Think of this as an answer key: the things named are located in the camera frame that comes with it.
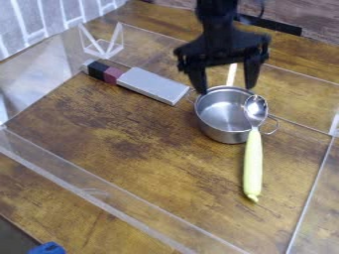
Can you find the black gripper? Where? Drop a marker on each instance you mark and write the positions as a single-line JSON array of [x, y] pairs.
[[221, 45]]

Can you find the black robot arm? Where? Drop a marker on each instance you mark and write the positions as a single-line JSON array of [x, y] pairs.
[[216, 10]]

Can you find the small steel pot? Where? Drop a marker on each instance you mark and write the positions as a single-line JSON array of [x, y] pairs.
[[231, 114]]

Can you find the grey block with coloured end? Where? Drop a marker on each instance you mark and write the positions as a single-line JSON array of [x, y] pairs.
[[139, 80]]

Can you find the clear acrylic triangular stand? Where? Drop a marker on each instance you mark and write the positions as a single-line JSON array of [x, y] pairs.
[[100, 48]]

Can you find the blue object at bottom edge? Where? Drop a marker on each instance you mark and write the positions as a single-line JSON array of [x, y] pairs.
[[48, 248]]

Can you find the black wall strip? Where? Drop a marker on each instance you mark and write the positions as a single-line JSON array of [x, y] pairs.
[[272, 25]]

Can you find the clear acrylic enclosure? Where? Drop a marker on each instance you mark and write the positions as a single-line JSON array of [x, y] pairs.
[[109, 172]]

